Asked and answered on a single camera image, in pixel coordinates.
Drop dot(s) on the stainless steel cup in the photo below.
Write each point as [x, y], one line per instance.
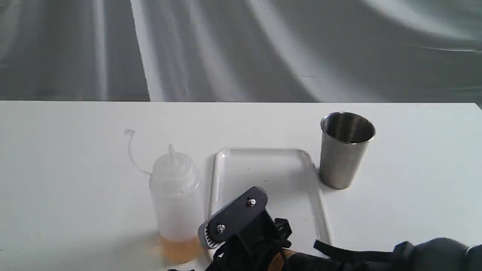
[345, 137]

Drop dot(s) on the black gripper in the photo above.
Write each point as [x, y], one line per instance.
[250, 239]

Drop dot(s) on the grey fabric backdrop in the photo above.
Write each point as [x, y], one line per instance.
[241, 50]

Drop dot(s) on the translucent plastic squeeze bottle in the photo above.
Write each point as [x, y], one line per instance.
[176, 188]

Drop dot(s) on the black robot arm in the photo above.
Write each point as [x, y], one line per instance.
[440, 254]

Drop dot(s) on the white plastic tray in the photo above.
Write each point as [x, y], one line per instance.
[292, 185]

